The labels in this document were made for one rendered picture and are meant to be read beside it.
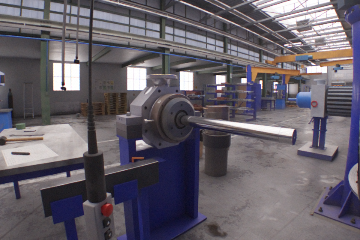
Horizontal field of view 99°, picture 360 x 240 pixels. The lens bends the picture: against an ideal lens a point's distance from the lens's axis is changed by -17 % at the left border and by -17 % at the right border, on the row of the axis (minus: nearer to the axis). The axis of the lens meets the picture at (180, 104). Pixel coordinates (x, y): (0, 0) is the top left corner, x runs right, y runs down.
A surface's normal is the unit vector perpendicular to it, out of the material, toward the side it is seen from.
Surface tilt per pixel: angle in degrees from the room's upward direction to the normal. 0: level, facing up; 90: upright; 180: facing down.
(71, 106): 90
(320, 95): 90
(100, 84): 90
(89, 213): 90
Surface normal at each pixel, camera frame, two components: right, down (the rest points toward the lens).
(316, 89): -0.78, 0.04
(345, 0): -0.25, 0.07
